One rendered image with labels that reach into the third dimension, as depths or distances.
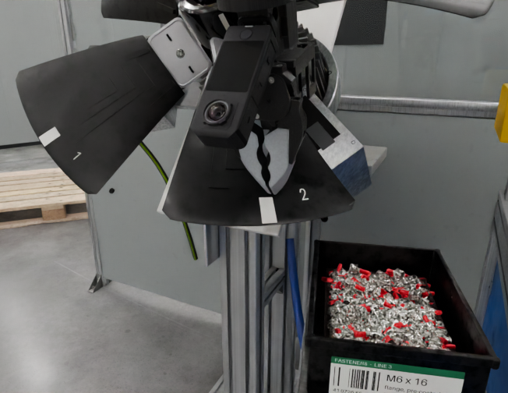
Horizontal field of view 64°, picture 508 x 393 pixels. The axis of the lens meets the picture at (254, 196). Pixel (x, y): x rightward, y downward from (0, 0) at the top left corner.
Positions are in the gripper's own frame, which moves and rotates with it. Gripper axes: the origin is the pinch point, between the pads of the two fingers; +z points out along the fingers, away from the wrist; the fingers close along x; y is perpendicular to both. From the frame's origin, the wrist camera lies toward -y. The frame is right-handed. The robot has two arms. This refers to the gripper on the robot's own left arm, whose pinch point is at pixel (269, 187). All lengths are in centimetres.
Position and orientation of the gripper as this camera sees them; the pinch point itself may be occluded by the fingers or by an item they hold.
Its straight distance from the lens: 46.0
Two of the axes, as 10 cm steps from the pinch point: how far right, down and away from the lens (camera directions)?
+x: -9.0, -1.5, 4.1
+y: 4.2, -5.6, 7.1
